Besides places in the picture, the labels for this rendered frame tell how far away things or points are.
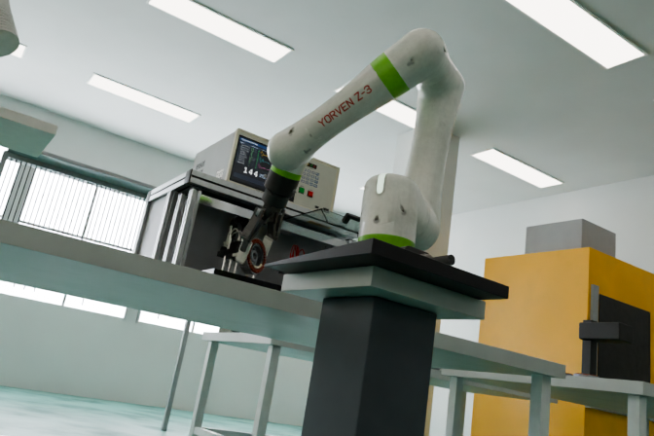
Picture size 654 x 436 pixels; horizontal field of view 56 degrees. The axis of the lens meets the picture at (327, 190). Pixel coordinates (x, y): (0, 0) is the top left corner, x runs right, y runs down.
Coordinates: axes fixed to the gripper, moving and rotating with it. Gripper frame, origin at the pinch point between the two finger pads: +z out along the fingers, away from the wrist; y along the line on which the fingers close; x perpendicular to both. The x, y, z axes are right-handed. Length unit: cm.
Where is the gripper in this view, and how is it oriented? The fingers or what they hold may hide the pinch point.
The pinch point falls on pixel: (252, 254)
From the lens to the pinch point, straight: 185.7
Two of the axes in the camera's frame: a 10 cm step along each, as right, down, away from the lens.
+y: -4.3, 0.0, -9.0
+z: -3.8, 9.1, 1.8
